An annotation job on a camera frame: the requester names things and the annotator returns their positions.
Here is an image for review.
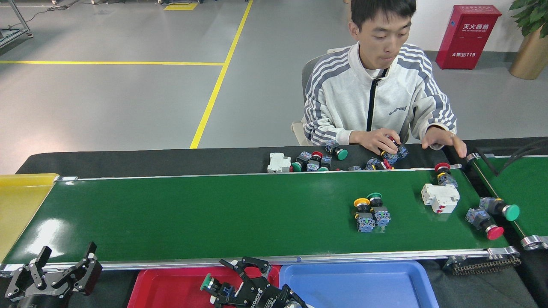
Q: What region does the red fire extinguisher cabinet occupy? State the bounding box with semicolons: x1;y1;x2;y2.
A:
435;5;502;70

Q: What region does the white circuit breaker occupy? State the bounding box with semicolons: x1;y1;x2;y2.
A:
421;184;461;214
268;153;292;174

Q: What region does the grey office chair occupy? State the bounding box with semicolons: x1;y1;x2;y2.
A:
291;48;343;147

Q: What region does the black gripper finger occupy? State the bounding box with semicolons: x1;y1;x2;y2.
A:
212;293;253;308
51;242;103;296
4;246;52;300
220;257;270;288

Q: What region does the person's right hand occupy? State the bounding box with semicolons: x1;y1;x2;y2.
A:
349;128;403;155

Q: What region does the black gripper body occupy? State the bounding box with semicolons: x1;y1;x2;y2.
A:
16;280;74;308
250;286;308;308

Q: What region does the yellow plastic bin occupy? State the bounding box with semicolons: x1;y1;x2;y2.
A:
0;173;60;262

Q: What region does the person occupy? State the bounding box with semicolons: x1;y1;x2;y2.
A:
302;0;458;147

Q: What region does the black cable bundle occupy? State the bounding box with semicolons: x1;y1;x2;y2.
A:
474;137;548;177

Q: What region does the red plastic tray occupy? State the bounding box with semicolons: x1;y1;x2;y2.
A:
127;265;281;308

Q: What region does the short green conveyor belt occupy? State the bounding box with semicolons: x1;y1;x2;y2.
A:
467;152;548;251

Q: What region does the conveyor drive chain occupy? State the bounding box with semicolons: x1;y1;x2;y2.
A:
443;253;522;275

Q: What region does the long green conveyor belt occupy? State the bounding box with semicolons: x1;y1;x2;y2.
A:
0;165;521;278

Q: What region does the potted plant gold pot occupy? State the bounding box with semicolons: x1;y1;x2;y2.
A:
509;0;548;80

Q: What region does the metal frame cart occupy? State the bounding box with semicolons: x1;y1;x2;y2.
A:
0;0;34;48

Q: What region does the person's left hand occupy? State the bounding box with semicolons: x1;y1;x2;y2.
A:
422;126;468;158

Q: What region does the blue plastic tray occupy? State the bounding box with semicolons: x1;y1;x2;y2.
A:
278;261;441;308

